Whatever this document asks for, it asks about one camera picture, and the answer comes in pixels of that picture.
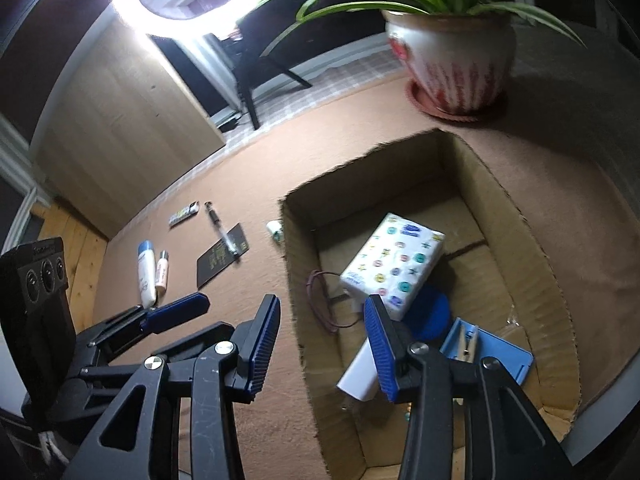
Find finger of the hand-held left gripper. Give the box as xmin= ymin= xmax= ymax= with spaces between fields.
xmin=75 ymin=292 xmax=211 ymax=361
xmin=82 ymin=324 xmax=237 ymax=382

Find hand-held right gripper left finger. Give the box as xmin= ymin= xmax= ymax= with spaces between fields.
xmin=62 ymin=294 xmax=282 ymax=480

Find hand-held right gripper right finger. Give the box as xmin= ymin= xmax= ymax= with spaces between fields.
xmin=363 ymin=294 xmax=573 ymax=480

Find white rectangular packet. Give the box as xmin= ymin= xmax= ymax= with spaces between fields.
xmin=336 ymin=335 xmax=386 ymax=403

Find purple elastic hair ties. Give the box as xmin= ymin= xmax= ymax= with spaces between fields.
xmin=306 ymin=269 xmax=357 ymax=333

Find blue round lid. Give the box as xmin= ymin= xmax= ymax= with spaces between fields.
xmin=402 ymin=285 xmax=452 ymax=345

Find wooden clothespin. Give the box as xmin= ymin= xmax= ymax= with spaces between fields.
xmin=457 ymin=324 xmax=481 ymax=363

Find white patterned tissue pack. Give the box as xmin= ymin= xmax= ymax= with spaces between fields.
xmin=340 ymin=212 xmax=447 ymax=321

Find blue plastic tray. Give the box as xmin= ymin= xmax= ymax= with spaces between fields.
xmin=439 ymin=317 xmax=535 ymax=386

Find cardboard box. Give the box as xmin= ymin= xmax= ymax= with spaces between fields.
xmin=277 ymin=129 xmax=583 ymax=480

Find small pink cosmetic tube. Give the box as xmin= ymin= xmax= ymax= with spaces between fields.
xmin=155 ymin=249 xmax=171 ymax=297

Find white lotion bottle blue cap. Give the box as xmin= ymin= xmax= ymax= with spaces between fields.
xmin=137 ymin=241 xmax=158 ymax=308

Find black card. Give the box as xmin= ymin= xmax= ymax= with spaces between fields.
xmin=196 ymin=223 xmax=249 ymax=290

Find black clear pen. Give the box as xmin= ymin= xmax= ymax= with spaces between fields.
xmin=204 ymin=202 xmax=241 ymax=263

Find small wrapped packet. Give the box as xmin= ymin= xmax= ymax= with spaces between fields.
xmin=167 ymin=202 xmax=201 ymax=228

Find beige wooden cabinet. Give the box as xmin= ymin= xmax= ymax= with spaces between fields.
xmin=30 ymin=22 xmax=227 ymax=241

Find black tripod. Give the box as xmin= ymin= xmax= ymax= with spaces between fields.
xmin=235 ymin=15 xmax=313 ymax=131

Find red pot saucer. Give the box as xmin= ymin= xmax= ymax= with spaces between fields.
xmin=406 ymin=80 xmax=507 ymax=123

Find white red flower pot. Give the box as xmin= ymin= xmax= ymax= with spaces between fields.
xmin=384 ymin=10 xmax=517 ymax=116

